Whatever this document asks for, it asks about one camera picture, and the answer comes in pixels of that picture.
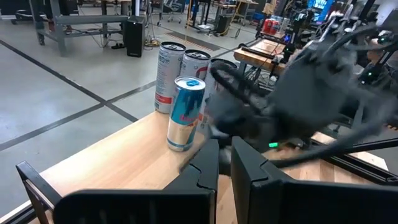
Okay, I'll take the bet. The slim silver Celsius can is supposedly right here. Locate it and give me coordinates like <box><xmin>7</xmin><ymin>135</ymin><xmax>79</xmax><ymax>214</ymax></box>
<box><xmin>179</xmin><ymin>49</ymin><xmax>212</xmax><ymax>82</ymax></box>
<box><xmin>198</xmin><ymin>58</ymin><xmax>239</xmax><ymax>134</ymax></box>
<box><xmin>154</xmin><ymin>41</ymin><xmax>187</xmax><ymax>114</ymax></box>

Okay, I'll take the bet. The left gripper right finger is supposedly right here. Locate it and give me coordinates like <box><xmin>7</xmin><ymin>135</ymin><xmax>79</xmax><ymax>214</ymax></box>
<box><xmin>230</xmin><ymin>136</ymin><xmax>398</xmax><ymax>224</ymax></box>

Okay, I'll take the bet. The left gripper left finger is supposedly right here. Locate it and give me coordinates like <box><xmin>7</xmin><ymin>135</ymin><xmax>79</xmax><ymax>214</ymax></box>
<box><xmin>52</xmin><ymin>138</ymin><xmax>220</xmax><ymax>224</ymax></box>

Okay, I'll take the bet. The office chair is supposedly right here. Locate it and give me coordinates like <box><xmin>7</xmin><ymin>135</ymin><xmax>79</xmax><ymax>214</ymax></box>
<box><xmin>157</xmin><ymin>0</ymin><xmax>185</xmax><ymax>24</ymax></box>

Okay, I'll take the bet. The blue screen monitor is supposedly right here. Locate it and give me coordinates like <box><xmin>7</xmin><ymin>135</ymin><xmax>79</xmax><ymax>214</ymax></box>
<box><xmin>307</xmin><ymin>0</ymin><xmax>335</xmax><ymax>22</ymax></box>

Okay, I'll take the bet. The black standing desk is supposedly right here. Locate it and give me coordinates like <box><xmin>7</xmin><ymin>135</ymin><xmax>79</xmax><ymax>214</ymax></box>
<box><xmin>185</xmin><ymin>0</ymin><xmax>216</xmax><ymax>34</ymax></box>

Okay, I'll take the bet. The wooden top workbench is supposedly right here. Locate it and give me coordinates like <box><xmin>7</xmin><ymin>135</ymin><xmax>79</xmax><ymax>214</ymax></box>
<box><xmin>29</xmin><ymin>0</ymin><xmax>131</xmax><ymax>57</ymax></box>

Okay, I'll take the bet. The black computer tower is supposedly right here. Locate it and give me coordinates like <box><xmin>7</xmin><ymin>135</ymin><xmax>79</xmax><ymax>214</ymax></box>
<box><xmin>124</xmin><ymin>15</ymin><xmax>146</xmax><ymax>58</ymax></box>

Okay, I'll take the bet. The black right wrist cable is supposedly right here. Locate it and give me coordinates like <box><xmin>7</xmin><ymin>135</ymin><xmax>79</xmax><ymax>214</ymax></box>
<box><xmin>210</xmin><ymin>60</ymin><xmax>272</xmax><ymax>110</ymax></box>

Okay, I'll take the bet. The dark floor mat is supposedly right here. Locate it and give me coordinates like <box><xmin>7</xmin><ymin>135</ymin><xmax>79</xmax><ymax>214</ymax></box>
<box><xmin>164</xmin><ymin>30</ymin><xmax>222</xmax><ymax>52</ymax></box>

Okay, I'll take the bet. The slim blue striped can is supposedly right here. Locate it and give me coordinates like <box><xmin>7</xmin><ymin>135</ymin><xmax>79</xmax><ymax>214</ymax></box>
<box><xmin>166</xmin><ymin>75</ymin><xmax>206</xmax><ymax>152</ymax></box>

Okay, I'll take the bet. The wooden station table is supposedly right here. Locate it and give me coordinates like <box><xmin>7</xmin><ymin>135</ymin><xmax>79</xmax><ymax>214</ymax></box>
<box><xmin>233</xmin><ymin>39</ymin><xmax>287</xmax><ymax>76</ymax></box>

